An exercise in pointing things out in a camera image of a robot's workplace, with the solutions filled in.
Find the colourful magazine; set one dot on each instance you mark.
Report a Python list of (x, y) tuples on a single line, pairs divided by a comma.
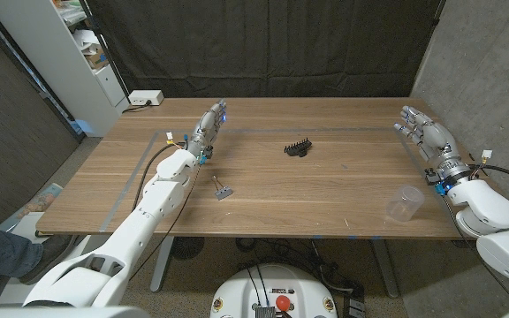
[(40, 201)]

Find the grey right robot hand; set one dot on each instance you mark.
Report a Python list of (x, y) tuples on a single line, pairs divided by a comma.
[(435, 139)]

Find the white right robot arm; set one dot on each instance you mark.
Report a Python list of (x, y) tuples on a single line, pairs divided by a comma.
[(493, 221)]

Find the cardboard box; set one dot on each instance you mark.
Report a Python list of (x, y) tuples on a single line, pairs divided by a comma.
[(96, 57)]

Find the black round floor disc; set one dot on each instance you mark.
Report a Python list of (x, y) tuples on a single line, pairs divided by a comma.
[(187, 247)]

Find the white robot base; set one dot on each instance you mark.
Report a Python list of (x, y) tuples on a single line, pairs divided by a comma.
[(272, 282)]

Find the grey table leg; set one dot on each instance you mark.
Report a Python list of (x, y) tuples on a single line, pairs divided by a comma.
[(161, 265), (385, 269)]

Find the black hair clip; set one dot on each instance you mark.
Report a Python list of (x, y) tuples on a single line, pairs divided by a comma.
[(298, 149)]

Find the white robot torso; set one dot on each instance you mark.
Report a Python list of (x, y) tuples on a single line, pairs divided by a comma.
[(60, 312)]

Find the dark shoe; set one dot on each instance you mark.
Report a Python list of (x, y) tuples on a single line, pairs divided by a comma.
[(49, 258)]

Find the grey paper clamp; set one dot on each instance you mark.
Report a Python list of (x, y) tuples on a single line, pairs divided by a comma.
[(223, 192)]

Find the white shelf cabinet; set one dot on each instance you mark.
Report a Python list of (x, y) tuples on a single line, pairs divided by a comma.
[(60, 66)]

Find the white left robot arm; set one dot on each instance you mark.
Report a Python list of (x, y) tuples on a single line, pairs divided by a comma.
[(144, 225)]

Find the white power strip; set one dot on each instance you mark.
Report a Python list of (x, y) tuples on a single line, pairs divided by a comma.
[(145, 97)]

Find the black curtain backdrop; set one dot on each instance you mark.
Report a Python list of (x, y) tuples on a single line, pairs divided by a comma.
[(263, 48)]

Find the red emergency stop button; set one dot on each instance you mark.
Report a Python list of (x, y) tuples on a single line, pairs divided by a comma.
[(283, 302)]

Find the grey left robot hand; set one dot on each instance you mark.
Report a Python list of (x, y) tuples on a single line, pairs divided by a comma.
[(208, 126)]

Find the clear plastic measuring cup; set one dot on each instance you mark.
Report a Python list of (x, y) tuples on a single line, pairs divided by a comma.
[(402, 206)]

